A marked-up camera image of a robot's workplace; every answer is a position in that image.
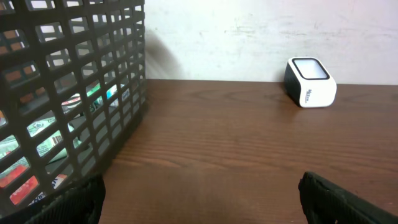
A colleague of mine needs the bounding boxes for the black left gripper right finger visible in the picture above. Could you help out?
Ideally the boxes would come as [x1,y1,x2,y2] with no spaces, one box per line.
[298,171,397,224]

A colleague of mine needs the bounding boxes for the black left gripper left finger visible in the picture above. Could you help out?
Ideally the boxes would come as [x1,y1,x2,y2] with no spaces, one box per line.
[0,174,106,224]

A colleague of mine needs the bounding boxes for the white barcode scanner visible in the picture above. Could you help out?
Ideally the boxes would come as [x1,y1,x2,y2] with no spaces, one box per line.
[284,57,337,108]

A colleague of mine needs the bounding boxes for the black plastic mesh basket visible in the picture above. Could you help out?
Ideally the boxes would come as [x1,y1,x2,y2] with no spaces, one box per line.
[1,0,146,217]

